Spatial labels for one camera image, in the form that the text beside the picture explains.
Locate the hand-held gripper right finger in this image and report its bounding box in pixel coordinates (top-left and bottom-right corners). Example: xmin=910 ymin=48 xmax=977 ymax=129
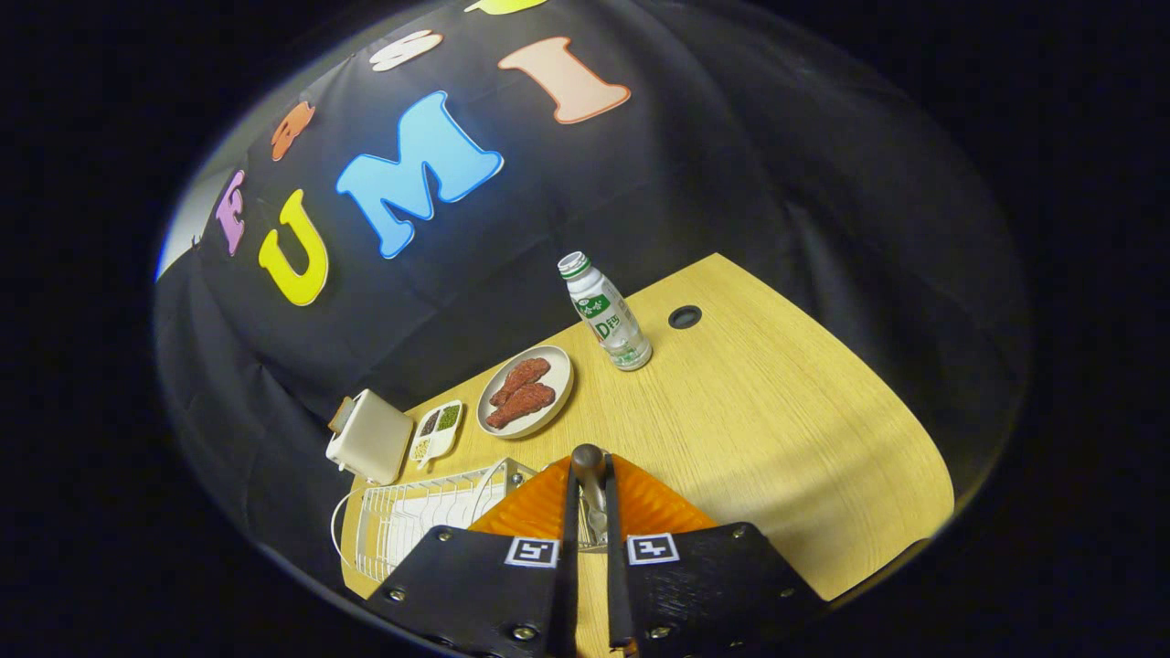
xmin=603 ymin=452 xmax=831 ymax=658

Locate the wooden-handled metal spoon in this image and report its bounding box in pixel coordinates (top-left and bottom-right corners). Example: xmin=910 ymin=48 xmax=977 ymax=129
xmin=570 ymin=443 xmax=609 ymax=547

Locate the grey food plate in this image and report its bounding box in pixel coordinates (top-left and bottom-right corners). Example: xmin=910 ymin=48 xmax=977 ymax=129
xmin=475 ymin=345 xmax=575 ymax=440

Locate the white toaster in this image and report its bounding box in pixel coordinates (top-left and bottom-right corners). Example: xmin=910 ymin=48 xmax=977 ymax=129
xmin=325 ymin=389 xmax=415 ymax=486

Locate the white three-compartment condiment dish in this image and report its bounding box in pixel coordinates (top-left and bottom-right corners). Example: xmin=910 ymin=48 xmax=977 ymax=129
xmin=409 ymin=399 xmax=464 ymax=472

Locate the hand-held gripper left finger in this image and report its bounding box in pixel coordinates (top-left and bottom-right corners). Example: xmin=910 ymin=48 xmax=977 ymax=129
xmin=364 ymin=455 xmax=581 ymax=658

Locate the white wire dish rack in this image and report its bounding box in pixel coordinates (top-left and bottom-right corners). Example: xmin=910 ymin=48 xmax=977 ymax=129
xmin=331 ymin=457 xmax=538 ymax=584

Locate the white plastic drink bottle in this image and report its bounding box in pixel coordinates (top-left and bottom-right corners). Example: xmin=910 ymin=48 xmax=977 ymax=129
xmin=558 ymin=251 xmax=654 ymax=372

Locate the white drip tray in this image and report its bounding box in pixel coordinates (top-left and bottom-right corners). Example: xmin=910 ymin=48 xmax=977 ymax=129
xmin=366 ymin=475 xmax=508 ymax=578

